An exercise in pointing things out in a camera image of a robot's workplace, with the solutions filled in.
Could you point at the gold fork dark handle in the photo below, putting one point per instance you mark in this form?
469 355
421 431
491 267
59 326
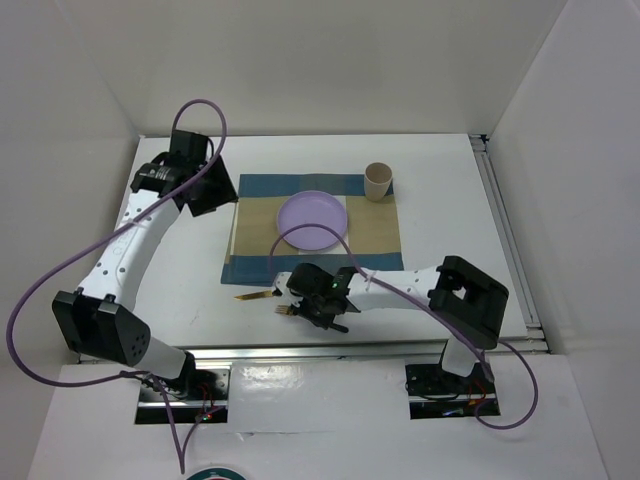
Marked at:
286 310

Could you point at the gold knife dark handle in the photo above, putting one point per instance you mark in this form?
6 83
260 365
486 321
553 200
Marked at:
256 295

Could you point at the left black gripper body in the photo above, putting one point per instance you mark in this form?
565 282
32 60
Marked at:
194 170

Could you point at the blue and beige cloth placemat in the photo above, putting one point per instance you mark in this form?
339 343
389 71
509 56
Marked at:
256 250

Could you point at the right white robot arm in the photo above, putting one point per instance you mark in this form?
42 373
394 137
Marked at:
466 301

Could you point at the beige plastic cup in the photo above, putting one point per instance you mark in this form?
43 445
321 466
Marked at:
377 180

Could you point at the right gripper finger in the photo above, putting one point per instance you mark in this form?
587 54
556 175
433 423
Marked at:
327 322
306 311

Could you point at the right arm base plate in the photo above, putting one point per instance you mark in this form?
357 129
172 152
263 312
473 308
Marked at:
436 394

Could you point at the aluminium frame rail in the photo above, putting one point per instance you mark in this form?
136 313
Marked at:
446 205

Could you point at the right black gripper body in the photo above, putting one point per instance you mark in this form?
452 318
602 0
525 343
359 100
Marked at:
316 302

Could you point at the lilac plastic plate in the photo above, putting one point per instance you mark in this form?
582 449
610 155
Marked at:
306 215

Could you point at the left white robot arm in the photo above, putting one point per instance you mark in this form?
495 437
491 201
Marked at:
98 319

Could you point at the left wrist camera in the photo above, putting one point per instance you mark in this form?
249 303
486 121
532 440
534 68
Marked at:
282 291

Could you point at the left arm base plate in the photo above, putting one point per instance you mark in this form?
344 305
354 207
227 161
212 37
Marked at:
205 401

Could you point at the green round sticker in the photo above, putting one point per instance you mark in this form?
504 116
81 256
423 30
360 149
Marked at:
216 473

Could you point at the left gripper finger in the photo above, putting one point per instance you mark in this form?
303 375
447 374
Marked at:
202 205
223 190

